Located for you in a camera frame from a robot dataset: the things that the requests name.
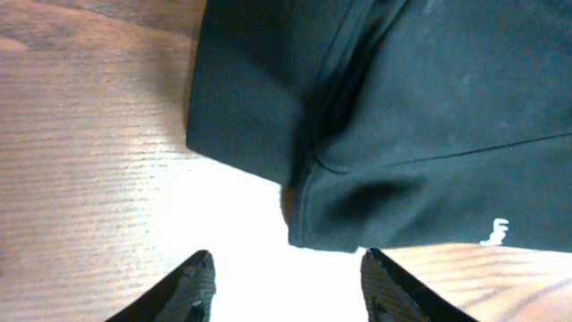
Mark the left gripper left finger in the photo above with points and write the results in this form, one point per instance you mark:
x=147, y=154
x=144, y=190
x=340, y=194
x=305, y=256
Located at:
x=184, y=295

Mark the black t-shirt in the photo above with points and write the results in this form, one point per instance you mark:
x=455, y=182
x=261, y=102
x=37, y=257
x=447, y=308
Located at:
x=395, y=123

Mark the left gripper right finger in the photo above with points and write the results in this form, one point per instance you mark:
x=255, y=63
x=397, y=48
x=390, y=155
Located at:
x=392, y=294

